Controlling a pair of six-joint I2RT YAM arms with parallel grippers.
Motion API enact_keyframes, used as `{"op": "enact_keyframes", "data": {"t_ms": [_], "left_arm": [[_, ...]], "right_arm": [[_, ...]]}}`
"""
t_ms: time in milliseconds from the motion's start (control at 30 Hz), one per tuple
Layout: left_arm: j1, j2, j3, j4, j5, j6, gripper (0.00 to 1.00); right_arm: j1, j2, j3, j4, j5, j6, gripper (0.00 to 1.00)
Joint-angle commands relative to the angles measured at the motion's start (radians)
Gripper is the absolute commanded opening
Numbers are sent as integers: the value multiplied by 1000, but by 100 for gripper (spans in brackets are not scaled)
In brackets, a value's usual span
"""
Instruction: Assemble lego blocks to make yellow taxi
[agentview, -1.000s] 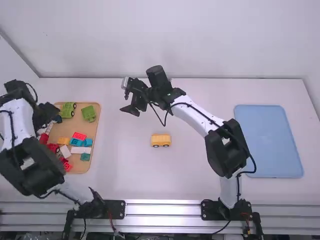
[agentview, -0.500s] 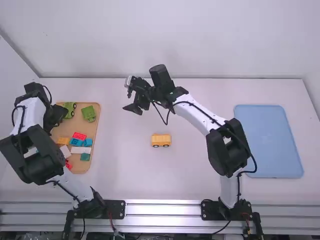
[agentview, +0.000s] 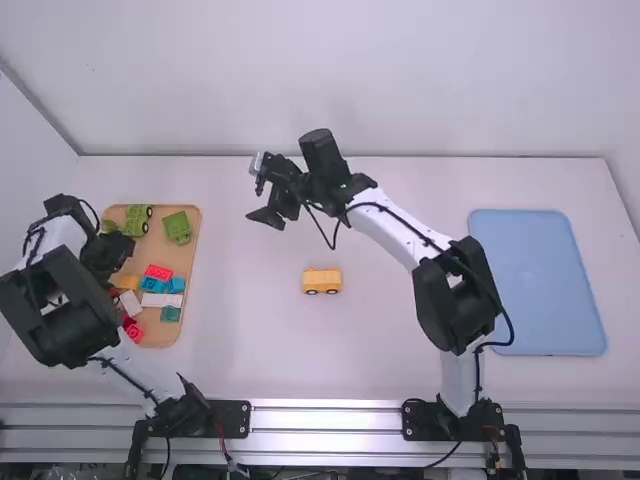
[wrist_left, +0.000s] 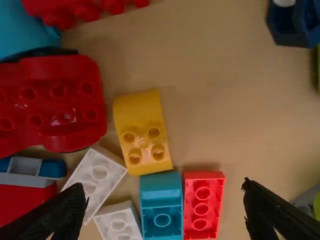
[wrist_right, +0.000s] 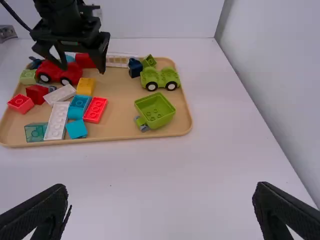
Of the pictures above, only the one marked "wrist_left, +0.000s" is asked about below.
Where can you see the yellow toy brick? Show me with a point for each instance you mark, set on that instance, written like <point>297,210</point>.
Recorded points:
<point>140,112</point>

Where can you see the tan tray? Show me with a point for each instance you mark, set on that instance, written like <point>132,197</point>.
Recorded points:
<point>212,100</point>

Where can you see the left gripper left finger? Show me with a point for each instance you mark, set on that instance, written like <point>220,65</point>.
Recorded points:
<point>45,220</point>

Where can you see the lime green scoop toy brick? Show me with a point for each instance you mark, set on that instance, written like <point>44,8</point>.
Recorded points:
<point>316,205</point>

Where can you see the teal toy brick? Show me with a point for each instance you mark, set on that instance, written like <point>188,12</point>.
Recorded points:
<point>20,30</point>
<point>160,185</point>

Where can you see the long white toy brick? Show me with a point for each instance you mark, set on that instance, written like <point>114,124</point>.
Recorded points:
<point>115,222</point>

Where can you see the dark blue toy brick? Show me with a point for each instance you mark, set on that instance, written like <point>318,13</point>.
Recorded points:
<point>287,35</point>

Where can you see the coral red toy brick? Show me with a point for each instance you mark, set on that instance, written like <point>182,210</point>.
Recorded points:
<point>203,180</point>

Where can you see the dark red toy brick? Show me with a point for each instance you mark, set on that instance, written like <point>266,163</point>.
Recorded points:
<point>20,200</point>

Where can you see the blue and grey toy brick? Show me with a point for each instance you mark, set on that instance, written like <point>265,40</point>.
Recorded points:
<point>52,167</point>

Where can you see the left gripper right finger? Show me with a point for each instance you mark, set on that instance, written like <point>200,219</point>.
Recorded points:
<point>275,217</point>

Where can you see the red toy car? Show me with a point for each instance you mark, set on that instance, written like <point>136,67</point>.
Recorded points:
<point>50,75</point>

